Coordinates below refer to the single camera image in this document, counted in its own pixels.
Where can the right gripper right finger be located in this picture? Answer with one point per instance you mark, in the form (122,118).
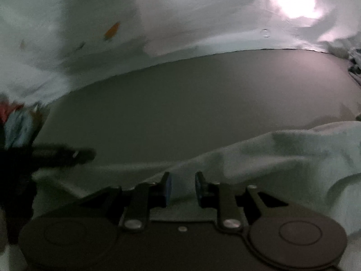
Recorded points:
(208,193)

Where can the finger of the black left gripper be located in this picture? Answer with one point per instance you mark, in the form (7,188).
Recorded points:
(45,157)

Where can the red folded garment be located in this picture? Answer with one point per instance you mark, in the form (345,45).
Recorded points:
(6,108)

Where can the grey-blue folded garment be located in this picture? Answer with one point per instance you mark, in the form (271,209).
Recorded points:
(23,126)

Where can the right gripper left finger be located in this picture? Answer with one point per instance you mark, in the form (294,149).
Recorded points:
(156,194)

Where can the white carrot-print storage bag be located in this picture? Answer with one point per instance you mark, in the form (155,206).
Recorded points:
(52,47)

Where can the light green garment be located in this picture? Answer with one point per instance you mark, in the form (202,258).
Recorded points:
(318,168)

